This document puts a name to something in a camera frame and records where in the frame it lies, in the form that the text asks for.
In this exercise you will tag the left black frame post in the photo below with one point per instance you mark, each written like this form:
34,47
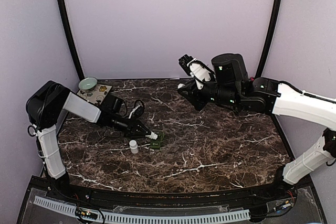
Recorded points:
70,39

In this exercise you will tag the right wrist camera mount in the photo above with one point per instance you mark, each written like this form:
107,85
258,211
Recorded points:
197,70

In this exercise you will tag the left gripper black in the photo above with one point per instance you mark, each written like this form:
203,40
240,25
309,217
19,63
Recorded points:
132,128

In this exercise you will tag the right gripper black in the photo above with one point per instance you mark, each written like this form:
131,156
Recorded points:
198,103

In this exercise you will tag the pale green bowl left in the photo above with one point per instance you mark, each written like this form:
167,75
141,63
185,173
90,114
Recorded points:
88,84

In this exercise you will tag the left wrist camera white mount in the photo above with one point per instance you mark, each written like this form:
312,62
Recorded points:
137,110

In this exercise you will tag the right black frame post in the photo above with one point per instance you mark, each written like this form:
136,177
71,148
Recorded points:
269,37

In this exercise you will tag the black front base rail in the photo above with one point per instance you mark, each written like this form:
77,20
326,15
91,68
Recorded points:
108,198

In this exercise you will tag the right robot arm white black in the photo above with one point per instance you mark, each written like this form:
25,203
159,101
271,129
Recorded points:
227,84

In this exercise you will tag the white pill bottle cap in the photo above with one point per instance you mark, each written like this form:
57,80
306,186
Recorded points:
180,85

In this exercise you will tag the white pill bottle front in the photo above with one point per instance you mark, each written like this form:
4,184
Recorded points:
133,145

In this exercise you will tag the patterned coaster under bowl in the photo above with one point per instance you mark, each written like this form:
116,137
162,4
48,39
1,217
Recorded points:
97,95

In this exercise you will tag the white slotted cable duct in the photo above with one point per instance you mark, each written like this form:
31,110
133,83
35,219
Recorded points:
139,215

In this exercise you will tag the black frame post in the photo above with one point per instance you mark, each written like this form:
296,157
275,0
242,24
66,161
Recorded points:
70,39
269,37

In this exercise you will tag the green weekly pill organizer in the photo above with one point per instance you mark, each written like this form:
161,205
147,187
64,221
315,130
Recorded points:
157,143

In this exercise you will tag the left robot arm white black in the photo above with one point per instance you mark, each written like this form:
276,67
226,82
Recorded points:
49,106

